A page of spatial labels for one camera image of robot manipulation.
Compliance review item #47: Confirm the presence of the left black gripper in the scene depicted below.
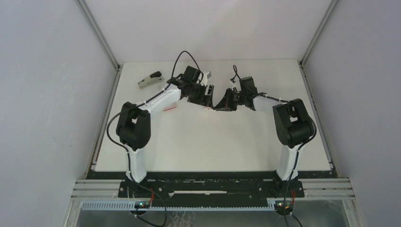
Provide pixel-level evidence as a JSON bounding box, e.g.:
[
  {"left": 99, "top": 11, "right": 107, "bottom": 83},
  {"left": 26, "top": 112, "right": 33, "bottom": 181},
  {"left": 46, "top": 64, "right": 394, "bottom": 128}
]
[{"left": 187, "top": 82, "right": 213, "bottom": 108}]

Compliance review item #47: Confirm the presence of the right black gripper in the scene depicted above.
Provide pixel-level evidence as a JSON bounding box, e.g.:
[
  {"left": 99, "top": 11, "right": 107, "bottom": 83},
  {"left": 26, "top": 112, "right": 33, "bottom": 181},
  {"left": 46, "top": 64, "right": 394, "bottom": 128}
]
[{"left": 215, "top": 88, "right": 246, "bottom": 112}]

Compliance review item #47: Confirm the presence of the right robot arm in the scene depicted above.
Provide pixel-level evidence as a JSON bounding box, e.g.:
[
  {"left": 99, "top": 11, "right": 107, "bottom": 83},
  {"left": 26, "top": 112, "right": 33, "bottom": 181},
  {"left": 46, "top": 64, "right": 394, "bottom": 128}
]
[{"left": 213, "top": 77, "right": 317, "bottom": 197}]

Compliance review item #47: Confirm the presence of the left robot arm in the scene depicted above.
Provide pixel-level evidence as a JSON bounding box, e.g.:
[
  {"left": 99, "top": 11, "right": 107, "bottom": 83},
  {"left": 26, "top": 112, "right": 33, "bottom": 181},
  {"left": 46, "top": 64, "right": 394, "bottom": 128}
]
[{"left": 116, "top": 66, "right": 214, "bottom": 197}]

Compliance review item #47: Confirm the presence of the black and beige stapler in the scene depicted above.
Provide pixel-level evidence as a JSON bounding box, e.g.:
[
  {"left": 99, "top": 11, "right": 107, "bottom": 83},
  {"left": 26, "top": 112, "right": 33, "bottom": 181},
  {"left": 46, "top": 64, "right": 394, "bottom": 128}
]
[{"left": 138, "top": 71, "right": 164, "bottom": 89}]

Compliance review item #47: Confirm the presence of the red white staple box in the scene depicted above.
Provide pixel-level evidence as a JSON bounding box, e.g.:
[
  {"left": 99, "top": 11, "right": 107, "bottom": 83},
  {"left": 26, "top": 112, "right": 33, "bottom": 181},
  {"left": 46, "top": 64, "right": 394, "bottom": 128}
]
[{"left": 164, "top": 105, "right": 176, "bottom": 111}]

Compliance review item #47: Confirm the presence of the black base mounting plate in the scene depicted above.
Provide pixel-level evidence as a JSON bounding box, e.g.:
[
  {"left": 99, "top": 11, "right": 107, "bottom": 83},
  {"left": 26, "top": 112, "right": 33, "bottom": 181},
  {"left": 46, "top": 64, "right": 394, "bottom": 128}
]
[{"left": 86, "top": 171, "right": 337, "bottom": 207}]

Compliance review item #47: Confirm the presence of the right green circuit board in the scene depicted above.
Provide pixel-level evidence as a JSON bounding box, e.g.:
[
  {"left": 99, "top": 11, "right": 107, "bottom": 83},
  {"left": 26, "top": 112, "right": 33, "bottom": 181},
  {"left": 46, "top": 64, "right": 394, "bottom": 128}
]
[{"left": 274, "top": 201, "right": 295, "bottom": 216}]

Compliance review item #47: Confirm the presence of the green circuit board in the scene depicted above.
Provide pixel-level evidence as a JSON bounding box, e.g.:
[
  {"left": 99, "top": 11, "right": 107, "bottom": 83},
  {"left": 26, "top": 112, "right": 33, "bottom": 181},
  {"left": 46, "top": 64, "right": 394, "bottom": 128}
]
[
  {"left": 134, "top": 201, "right": 151, "bottom": 209},
  {"left": 274, "top": 201, "right": 295, "bottom": 216}
]

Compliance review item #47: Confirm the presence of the left green circuit board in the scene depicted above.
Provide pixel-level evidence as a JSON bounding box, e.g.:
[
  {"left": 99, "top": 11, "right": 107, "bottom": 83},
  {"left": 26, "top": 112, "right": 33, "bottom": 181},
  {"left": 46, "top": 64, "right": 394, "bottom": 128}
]
[{"left": 134, "top": 201, "right": 151, "bottom": 209}]

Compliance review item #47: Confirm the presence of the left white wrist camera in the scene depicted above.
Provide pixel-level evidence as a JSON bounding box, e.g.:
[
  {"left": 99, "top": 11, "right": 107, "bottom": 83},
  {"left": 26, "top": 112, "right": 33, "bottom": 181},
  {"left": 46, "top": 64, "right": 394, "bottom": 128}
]
[{"left": 199, "top": 71, "right": 211, "bottom": 86}]

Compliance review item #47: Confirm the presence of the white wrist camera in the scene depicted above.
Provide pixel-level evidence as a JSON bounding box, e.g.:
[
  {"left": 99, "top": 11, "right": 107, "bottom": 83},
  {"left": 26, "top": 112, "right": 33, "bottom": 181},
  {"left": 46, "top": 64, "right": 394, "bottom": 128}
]
[
  {"left": 230, "top": 79, "right": 240, "bottom": 90},
  {"left": 199, "top": 71, "right": 211, "bottom": 86}
]

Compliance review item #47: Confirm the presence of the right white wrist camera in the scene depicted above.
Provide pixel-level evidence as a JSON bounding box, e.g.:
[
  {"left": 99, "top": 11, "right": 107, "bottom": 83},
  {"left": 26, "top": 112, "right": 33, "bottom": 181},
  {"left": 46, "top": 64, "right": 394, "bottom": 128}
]
[{"left": 230, "top": 79, "right": 240, "bottom": 90}]

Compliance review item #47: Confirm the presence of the right black camera cable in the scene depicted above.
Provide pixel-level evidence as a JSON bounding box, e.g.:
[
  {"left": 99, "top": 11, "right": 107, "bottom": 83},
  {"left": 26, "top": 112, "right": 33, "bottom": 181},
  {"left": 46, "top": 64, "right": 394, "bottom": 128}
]
[{"left": 232, "top": 65, "right": 318, "bottom": 227}]

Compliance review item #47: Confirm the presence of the black camera cable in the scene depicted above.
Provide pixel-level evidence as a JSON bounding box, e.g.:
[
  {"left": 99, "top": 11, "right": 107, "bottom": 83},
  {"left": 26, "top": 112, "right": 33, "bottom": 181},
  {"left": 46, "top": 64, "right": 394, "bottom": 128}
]
[
  {"left": 106, "top": 51, "right": 203, "bottom": 183},
  {"left": 232, "top": 65, "right": 318, "bottom": 227}
]

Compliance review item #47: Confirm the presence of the right corner frame post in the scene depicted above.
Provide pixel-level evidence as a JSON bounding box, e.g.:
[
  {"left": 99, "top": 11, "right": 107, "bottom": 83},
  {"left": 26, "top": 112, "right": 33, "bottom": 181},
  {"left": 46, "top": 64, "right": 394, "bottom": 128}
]
[{"left": 299, "top": 0, "right": 340, "bottom": 68}]

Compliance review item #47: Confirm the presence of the corner frame post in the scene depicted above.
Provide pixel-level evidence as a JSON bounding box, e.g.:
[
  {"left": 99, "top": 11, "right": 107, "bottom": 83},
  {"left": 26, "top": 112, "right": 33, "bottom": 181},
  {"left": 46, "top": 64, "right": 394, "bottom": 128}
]
[
  {"left": 299, "top": 0, "right": 340, "bottom": 68},
  {"left": 76, "top": 0, "right": 121, "bottom": 87}
]

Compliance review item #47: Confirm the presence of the left corner frame post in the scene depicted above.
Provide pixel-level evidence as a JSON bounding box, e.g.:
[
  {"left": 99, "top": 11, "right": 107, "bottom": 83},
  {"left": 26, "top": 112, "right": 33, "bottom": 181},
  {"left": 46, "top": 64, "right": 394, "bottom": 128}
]
[{"left": 76, "top": 0, "right": 121, "bottom": 87}]

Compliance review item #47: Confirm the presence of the left black camera cable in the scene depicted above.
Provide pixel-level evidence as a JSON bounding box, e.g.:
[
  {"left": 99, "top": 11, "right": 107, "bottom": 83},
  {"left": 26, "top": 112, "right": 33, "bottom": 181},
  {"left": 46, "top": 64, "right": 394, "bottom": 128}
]
[{"left": 106, "top": 51, "right": 203, "bottom": 183}]

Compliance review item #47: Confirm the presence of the aluminium frame rail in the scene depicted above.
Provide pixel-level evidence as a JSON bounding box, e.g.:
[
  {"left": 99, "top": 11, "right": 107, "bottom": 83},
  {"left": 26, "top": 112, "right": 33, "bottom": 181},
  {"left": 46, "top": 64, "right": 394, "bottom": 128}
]
[{"left": 72, "top": 178, "right": 356, "bottom": 200}]

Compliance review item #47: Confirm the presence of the white slotted cable duct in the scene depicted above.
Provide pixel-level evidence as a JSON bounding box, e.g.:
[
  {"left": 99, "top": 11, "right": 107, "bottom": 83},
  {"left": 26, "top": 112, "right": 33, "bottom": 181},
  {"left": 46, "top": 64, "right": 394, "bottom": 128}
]
[{"left": 81, "top": 200, "right": 276, "bottom": 211}]

